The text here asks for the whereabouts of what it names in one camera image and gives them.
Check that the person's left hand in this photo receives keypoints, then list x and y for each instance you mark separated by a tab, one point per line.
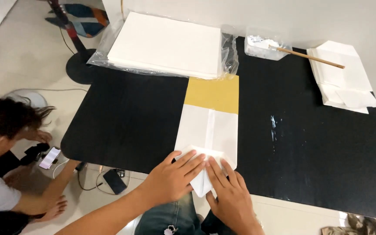
170	182

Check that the person's right hand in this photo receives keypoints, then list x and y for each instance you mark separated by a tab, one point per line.
232	200

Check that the white paper bag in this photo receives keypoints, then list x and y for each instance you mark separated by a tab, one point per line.
207	130

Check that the person's blue jeans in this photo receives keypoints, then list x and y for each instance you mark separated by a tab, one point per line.
171	217

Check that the black phone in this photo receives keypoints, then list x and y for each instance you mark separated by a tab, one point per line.
114	181

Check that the yellow cardboard sheet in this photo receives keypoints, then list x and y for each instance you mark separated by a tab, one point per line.
212	93

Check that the phone with lit screen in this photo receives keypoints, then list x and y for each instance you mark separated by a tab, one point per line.
50	158

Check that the camouflage cloth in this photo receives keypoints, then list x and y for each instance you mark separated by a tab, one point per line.
357	226

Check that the white paper stack in plastic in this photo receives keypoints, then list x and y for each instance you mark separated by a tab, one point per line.
165	45

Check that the black handheld device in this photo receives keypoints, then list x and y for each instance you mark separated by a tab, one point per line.
33	153

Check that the clear plastic glue container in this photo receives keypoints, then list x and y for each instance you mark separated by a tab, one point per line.
263	47

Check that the black fan stand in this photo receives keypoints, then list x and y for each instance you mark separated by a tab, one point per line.
77	55

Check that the wooden stick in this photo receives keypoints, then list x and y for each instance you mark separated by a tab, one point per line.
308	57

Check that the pile of finished white bags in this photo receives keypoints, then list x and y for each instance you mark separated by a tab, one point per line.
341	76

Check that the white round fan base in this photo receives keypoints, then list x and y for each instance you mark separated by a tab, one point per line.
28	97

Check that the colourful patterned cloth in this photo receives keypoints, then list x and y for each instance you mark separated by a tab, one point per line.
88	19

